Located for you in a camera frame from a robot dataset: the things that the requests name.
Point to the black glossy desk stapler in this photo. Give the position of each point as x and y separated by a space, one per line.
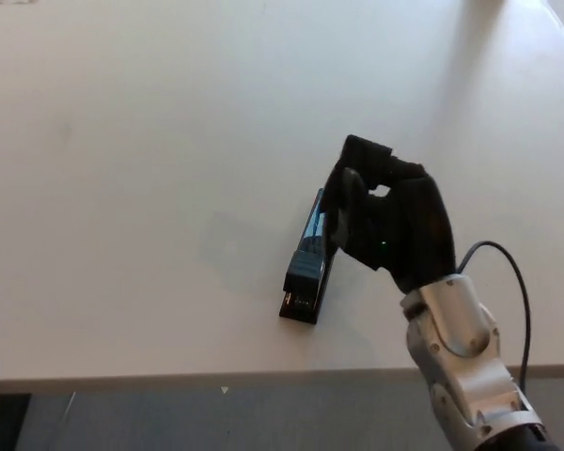
303 277

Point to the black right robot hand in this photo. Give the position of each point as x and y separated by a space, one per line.
413 225

